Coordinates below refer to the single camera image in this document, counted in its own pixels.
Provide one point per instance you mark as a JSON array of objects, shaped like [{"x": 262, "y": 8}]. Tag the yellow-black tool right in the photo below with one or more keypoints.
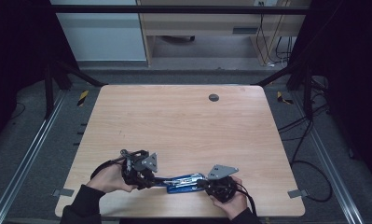
[{"x": 281, "y": 98}]

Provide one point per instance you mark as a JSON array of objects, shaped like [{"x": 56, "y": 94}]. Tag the person's right hand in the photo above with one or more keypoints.
[{"x": 238, "y": 202}]

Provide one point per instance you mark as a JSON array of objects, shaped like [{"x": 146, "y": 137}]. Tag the grey table corner bracket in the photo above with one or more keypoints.
[
  {"x": 62, "y": 192},
  {"x": 297, "y": 193}
]

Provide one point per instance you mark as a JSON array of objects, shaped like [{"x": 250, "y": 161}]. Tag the light wooden desk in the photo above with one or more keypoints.
[{"x": 205, "y": 23}]

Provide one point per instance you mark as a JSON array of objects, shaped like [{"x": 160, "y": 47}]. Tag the white cabinet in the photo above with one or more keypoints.
[{"x": 103, "y": 37}]

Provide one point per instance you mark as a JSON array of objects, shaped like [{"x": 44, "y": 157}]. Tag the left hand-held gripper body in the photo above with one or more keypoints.
[{"x": 137, "y": 169}]

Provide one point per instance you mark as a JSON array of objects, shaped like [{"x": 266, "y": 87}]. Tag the black curtain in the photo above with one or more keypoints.
[
  {"x": 351, "y": 77},
  {"x": 16, "y": 46}
]

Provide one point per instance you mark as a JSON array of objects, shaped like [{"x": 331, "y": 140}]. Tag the black frame strut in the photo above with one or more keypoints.
[
  {"x": 49, "y": 93},
  {"x": 308, "y": 93}
]

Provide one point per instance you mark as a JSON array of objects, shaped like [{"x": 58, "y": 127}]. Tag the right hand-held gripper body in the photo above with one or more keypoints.
[{"x": 221, "y": 188}]

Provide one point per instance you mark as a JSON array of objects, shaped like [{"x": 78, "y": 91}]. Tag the black horizontal frame bar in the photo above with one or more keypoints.
[{"x": 174, "y": 9}]

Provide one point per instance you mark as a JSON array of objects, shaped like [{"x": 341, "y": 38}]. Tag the aluminium floor rail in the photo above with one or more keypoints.
[
  {"x": 28, "y": 155},
  {"x": 329, "y": 161}
]

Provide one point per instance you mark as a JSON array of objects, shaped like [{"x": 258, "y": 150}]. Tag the dark round table grommet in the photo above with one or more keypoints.
[{"x": 213, "y": 97}]

